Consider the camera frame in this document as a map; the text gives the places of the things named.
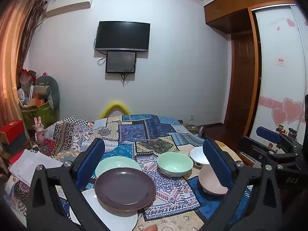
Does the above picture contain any brown round plate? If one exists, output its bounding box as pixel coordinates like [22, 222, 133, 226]
[94, 168, 157, 212]

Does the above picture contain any black wall television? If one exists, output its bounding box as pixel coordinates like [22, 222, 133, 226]
[94, 21, 151, 52]

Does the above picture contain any white air conditioner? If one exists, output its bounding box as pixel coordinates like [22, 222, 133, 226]
[44, 0, 94, 18]

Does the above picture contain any red plastic bag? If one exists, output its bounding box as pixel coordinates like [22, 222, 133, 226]
[19, 69, 38, 89]

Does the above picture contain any pale green bowl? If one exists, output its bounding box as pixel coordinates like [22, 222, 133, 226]
[157, 152, 193, 177]

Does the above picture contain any brown wooden door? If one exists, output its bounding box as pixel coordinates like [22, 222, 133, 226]
[225, 32, 257, 126]

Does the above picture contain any red box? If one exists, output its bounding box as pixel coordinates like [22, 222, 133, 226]
[0, 120, 26, 145]

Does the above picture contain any pink bowl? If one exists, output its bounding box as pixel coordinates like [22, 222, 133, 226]
[198, 166, 228, 196]

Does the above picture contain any grey plush toy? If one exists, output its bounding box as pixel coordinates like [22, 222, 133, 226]
[35, 75, 60, 110]

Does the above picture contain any white black-spotted bowl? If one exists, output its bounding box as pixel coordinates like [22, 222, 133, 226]
[190, 146, 212, 168]

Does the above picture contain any white plate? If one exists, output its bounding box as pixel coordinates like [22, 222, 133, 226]
[69, 188, 139, 231]

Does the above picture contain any green basket with clutter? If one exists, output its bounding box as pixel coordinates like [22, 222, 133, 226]
[22, 101, 58, 130]

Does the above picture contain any orange curtain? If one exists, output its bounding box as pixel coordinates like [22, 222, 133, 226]
[0, 0, 47, 150]

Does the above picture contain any wooden wardrobe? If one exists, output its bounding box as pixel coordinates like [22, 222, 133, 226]
[203, 0, 308, 147]

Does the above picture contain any small black monitor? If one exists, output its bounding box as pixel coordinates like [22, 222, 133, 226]
[105, 51, 137, 74]

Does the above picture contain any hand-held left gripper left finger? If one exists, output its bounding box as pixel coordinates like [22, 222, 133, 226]
[26, 138, 109, 231]

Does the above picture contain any patchwork printed blanket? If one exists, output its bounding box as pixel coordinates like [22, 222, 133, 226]
[5, 113, 253, 231]

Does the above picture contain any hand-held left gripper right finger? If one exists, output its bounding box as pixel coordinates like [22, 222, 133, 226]
[203, 138, 283, 231]

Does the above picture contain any pink rabbit toy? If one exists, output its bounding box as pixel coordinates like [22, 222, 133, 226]
[33, 117, 47, 145]

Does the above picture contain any white heart-print sliding door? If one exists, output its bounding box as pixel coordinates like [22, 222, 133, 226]
[249, 3, 308, 140]

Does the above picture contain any white folded cloth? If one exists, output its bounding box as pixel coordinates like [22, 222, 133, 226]
[9, 149, 64, 186]

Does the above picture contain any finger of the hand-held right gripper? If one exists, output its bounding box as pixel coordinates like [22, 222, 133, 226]
[237, 136, 299, 171]
[256, 126, 297, 150]

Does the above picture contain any pale green plate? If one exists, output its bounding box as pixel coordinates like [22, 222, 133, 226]
[95, 156, 142, 180]

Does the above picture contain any yellow foam arch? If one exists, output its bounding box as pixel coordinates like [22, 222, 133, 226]
[99, 100, 131, 120]

